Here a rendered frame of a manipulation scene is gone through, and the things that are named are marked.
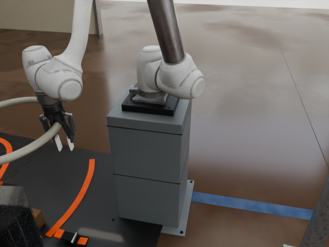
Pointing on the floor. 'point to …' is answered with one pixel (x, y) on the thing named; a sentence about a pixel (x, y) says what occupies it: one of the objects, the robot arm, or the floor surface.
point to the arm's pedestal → (152, 165)
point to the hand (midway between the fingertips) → (64, 142)
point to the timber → (38, 217)
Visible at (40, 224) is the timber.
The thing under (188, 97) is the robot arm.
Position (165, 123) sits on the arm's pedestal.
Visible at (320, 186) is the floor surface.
